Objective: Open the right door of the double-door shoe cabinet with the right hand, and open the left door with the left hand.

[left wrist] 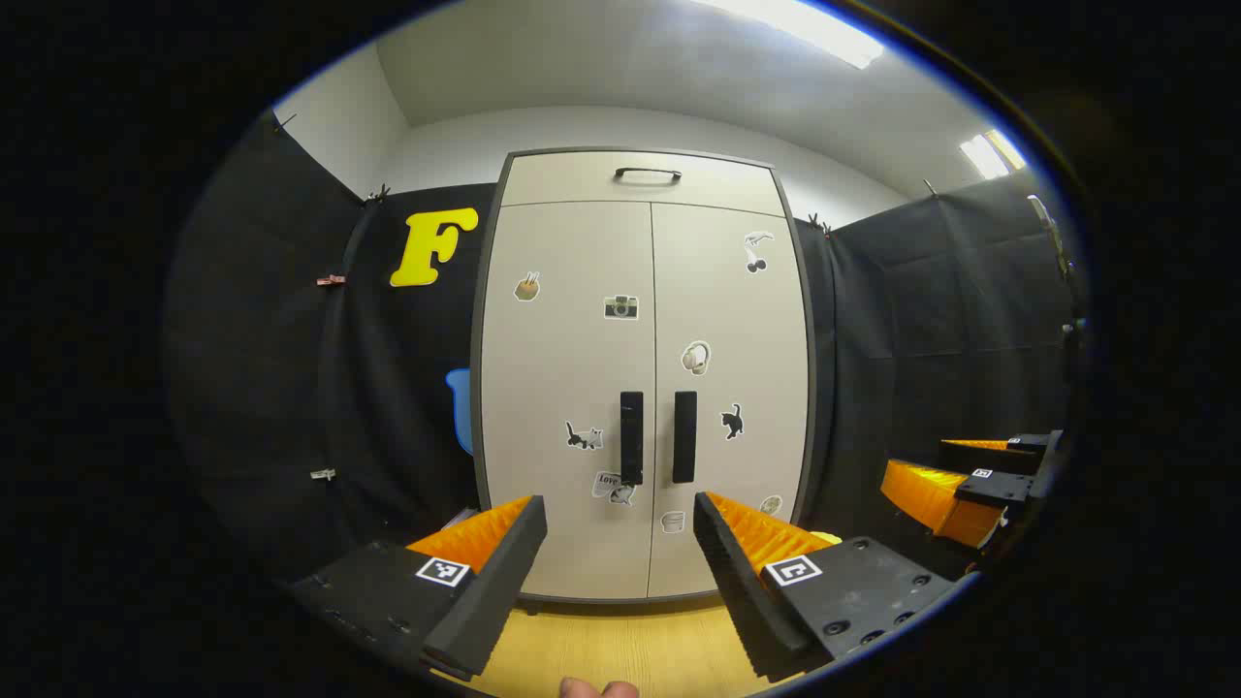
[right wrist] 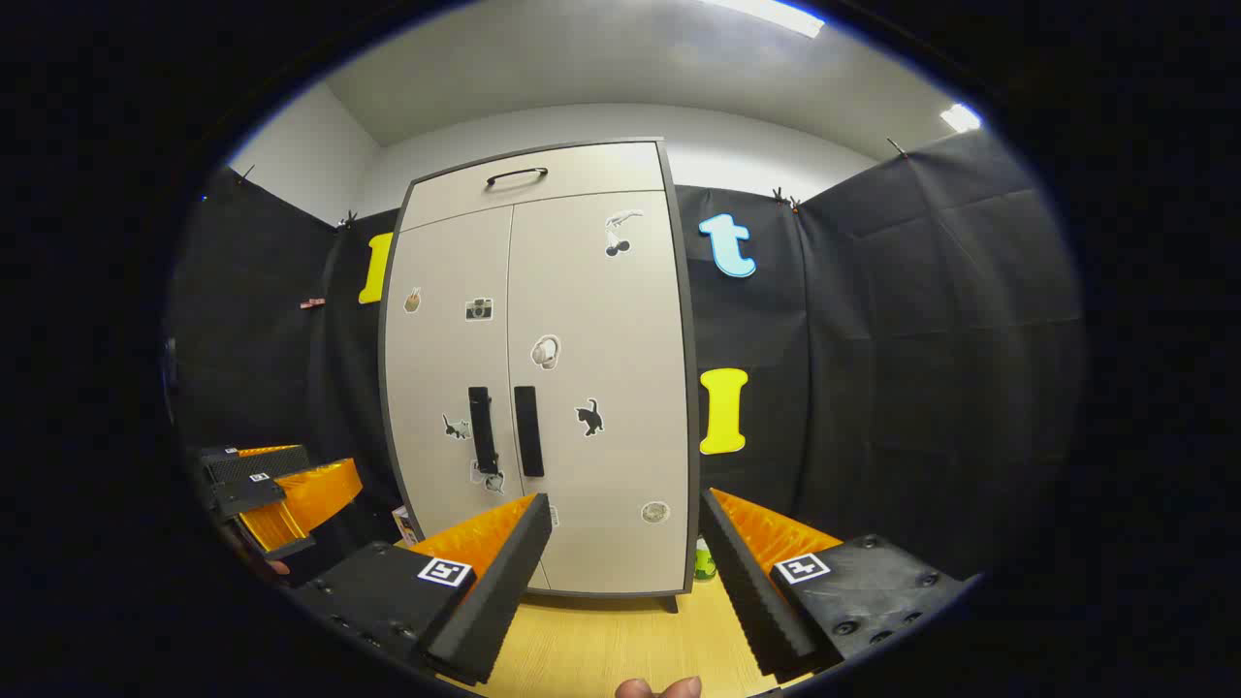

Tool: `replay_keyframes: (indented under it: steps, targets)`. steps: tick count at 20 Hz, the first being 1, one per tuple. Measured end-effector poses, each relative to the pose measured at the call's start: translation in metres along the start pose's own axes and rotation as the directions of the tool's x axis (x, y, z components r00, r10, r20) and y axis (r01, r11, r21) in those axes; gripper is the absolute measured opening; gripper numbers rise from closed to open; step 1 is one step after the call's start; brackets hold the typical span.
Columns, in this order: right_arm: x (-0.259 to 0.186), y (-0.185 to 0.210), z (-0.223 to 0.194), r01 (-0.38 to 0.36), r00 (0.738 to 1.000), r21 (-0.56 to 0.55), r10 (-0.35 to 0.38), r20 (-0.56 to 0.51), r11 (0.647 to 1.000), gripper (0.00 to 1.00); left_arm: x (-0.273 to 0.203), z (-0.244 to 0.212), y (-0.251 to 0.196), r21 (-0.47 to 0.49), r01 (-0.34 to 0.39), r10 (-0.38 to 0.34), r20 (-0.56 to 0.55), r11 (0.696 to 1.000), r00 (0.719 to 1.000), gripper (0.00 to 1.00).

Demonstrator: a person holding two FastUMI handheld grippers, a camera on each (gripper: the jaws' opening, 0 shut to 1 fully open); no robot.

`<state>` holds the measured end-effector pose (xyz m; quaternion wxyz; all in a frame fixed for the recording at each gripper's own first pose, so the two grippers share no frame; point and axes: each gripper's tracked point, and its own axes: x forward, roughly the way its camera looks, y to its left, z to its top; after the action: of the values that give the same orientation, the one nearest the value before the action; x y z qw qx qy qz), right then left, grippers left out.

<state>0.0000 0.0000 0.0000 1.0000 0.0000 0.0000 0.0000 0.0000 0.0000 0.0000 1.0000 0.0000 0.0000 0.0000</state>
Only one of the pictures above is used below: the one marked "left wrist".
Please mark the small ceiling light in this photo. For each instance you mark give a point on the small ceiling light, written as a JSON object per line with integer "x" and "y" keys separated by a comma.
{"x": 989, "y": 155}

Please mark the beige cabinet flap panel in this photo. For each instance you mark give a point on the beige cabinet flap panel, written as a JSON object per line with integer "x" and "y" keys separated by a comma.
{"x": 562, "y": 179}

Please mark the beige cabinet door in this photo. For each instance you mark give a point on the beige cabinet door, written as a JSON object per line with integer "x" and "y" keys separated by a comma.
{"x": 553, "y": 368}
{"x": 747, "y": 339}

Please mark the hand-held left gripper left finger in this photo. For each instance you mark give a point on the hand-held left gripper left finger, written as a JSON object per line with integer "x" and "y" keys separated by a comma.
{"x": 494, "y": 601}

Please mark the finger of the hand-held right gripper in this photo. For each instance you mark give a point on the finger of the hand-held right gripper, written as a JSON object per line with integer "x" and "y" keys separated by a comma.
{"x": 979, "y": 458}
{"x": 994, "y": 490}

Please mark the black backdrop cloth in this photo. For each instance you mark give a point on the black backdrop cloth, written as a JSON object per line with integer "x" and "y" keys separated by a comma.
{"x": 252, "y": 388}

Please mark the beige double-door shoe cabinet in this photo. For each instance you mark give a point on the beige double-door shoe cabinet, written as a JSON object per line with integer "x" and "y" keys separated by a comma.
{"x": 476, "y": 407}

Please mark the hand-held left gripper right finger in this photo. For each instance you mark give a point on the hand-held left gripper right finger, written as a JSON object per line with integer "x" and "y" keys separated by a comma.
{"x": 742, "y": 601}

